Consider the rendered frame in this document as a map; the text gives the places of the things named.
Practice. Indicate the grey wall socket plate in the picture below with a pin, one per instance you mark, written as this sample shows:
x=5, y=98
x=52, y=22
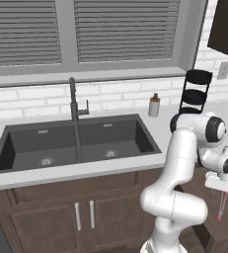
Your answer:
x=223, y=70

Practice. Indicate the brown wooden drawer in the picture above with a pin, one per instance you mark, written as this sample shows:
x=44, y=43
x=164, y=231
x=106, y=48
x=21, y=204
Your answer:
x=217, y=230

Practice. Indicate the narrow grey window blind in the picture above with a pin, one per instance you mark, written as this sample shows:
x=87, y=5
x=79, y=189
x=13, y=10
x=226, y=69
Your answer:
x=20, y=33

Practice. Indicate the white soap dispenser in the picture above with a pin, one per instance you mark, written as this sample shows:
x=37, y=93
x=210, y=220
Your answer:
x=154, y=107

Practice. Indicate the dark brown wall cupboard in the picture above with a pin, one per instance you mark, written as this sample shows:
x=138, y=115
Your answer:
x=225, y=24

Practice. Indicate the dark grey tap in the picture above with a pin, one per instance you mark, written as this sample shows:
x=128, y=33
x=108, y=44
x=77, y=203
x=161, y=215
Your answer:
x=73, y=102

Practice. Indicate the brown cupboard door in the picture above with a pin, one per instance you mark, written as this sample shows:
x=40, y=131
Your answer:
x=43, y=227
x=118, y=217

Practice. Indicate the brown fixed front panel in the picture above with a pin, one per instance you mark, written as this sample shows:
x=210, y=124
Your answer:
x=72, y=186

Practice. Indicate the wide grey window blind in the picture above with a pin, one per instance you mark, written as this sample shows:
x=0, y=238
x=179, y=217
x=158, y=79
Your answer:
x=125, y=29

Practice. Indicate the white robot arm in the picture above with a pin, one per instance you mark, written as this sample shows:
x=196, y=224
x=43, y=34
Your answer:
x=181, y=164

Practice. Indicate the grey window frame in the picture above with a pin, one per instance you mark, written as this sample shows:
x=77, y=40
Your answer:
x=67, y=33

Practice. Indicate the dark grey double sink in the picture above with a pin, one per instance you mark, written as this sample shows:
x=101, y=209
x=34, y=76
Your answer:
x=46, y=145

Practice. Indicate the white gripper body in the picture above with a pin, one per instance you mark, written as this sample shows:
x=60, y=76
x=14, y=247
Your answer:
x=221, y=185

